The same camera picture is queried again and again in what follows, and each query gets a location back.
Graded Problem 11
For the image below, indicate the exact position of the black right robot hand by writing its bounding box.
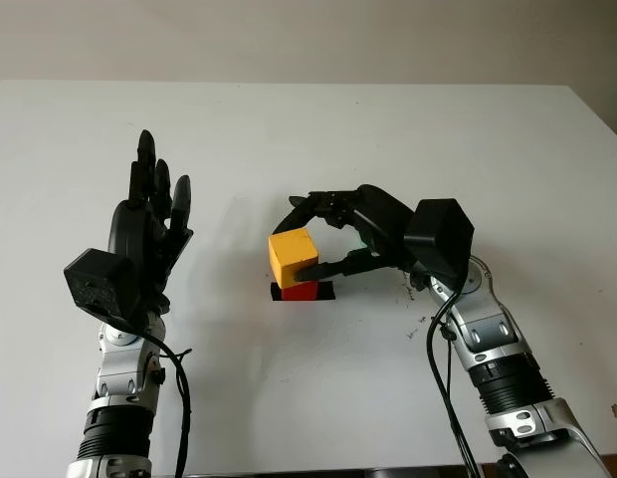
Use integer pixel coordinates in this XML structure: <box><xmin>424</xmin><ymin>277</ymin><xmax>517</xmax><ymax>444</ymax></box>
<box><xmin>272</xmin><ymin>183</ymin><xmax>418</xmax><ymax>283</ymax></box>

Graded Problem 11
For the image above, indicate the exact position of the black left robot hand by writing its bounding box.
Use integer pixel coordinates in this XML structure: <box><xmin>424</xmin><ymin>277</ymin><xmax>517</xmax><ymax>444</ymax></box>
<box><xmin>107</xmin><ymin>128</ymin><xmax>195</xmax><ymax>316</ymax></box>

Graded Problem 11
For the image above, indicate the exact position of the yellow cube block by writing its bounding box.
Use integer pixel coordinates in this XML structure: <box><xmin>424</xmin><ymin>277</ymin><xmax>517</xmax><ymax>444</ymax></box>
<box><xmin>268</xmin><ymin>228</ymin><xmax>320</xmax><ymax>289</ymax></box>

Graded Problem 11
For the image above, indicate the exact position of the red cube block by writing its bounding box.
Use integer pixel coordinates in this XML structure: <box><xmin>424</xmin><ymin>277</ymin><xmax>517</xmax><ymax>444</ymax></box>
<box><xmin>281</xmin><ymin>280</ymin><xmax>320</xmax><ymax>302</ymax></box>

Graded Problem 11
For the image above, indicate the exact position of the black tape strip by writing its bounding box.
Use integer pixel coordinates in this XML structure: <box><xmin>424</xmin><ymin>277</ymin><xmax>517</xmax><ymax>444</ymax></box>
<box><xmin>269</xmin><ymin>281</ymin><xmax>336</xmax><ymax>303</ymax></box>

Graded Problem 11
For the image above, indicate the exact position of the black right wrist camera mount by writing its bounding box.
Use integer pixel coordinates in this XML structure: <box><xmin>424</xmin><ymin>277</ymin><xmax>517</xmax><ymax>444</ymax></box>
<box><xmin>402</xmin><ymin>197</ymin><xmax>476</xmax><ymax>291</ymax></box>

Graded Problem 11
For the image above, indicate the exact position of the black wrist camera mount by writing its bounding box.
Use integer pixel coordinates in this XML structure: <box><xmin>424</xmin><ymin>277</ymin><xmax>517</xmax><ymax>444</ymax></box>
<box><xmin>63</xmin><ymin>247</ymin><xmax>143</xmax><ymax>328</ymax></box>
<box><xmin>402</xmin><ymin>197</ymin><xmax>476</xmax><ymax>291</ymax></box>

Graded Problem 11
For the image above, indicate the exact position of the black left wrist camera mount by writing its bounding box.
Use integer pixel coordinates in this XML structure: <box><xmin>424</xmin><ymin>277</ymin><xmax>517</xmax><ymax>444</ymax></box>
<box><xmin>63</xmin><ymin>247</ymin><xmax>143</xmax><ymax>328</ymax></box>

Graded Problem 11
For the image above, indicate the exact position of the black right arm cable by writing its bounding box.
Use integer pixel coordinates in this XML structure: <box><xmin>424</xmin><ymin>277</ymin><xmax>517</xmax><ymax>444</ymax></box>
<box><xmin>426</xmin><ymin>283</ymin><xmax>484</xmax><ymax>478</ymax></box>

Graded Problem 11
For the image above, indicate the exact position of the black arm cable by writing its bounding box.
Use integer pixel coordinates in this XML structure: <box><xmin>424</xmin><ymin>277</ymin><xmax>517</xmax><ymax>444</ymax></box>
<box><xmin>108</xmin><ymin>318</ymin><xmax>193</xmax><ymax>478</ymax></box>
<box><xmin>426</xmin><ymin>283</ymin><xmax>484</xmax><ymax>478</ymax></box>

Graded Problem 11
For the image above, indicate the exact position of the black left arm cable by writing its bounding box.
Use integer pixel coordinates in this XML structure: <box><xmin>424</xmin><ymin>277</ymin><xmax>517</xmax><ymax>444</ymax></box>
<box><xmin>108</xmin><ymin>318</ymin><xmax>193</xmax><ymax>478</ymax></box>

